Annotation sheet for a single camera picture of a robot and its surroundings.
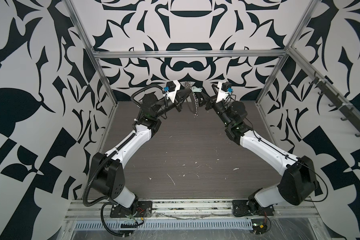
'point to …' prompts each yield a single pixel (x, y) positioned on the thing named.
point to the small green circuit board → (258, 226)
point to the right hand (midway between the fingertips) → (206, 86)
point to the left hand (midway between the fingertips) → (191, 85)
